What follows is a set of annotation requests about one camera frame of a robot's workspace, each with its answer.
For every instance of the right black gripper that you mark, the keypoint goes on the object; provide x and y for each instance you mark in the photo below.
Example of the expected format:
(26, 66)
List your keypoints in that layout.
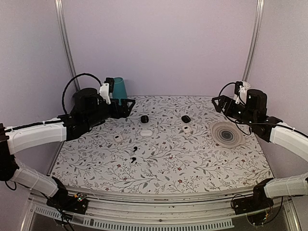
(224, 99)

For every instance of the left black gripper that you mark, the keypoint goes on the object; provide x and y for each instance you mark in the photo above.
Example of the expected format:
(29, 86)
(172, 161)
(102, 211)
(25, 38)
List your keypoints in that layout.
(125, 112)

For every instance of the beige earbud charging case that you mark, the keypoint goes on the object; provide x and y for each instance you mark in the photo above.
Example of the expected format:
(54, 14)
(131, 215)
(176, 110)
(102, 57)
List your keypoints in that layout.
(186, 129)

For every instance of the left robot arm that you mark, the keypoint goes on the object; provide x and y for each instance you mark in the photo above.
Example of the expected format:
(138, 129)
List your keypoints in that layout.
(91, 108)

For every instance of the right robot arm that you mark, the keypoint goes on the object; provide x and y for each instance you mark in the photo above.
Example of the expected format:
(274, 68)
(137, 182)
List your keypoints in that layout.
(253, 113)

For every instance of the black round earbud case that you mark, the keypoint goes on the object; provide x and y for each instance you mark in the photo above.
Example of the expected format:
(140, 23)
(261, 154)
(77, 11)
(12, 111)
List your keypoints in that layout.
(144, 119)

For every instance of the small white earbud case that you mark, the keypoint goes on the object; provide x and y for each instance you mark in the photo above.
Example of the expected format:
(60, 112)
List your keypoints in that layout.
(118, 138)

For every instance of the white oval earbud case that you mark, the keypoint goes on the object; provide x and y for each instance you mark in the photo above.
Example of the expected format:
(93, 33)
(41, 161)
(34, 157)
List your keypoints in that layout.
(146, 133)

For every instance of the black earbud case right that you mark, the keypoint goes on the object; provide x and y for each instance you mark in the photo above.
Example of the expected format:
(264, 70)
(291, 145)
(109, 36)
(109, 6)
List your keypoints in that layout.
(185, 119)

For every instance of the teal cylindrical cup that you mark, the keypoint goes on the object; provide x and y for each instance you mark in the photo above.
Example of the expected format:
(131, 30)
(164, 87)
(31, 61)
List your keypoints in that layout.
(119, 91)

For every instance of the grey spiral ceramic plate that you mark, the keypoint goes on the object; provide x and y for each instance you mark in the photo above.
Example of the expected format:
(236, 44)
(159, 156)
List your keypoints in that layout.
(226, 134)

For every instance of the white pleated vase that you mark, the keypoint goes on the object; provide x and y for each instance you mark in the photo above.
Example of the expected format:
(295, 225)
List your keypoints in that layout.
(246, 85)

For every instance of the floral patterned table mat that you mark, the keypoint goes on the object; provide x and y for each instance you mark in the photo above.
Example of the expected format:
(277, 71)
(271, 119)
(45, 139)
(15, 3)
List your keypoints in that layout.
(169, 161)

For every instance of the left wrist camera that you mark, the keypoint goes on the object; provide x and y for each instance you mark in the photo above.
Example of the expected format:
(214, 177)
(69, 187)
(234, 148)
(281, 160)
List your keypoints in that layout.
(106, 89)

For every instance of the front aluminium rail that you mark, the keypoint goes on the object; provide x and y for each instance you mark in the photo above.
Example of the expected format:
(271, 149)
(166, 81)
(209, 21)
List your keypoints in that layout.
(206, 211)

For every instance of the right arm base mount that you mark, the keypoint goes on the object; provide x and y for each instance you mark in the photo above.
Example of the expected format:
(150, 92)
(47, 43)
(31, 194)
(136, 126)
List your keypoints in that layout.
(245, 204)

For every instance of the right aluminium frame post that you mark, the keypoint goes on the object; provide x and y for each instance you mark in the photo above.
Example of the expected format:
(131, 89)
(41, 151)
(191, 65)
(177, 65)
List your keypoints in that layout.
(254, 39)

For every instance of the aluminium frame post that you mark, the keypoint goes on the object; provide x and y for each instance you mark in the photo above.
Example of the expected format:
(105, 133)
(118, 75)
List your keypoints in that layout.
(254, 39)
(64, 36)

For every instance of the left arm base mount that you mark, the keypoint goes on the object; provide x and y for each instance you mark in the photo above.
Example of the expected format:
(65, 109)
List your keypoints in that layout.
(65, 202)

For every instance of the left aluminium frame post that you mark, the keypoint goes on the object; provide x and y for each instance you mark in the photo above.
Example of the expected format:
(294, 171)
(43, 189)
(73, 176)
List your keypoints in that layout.
(64, 36)

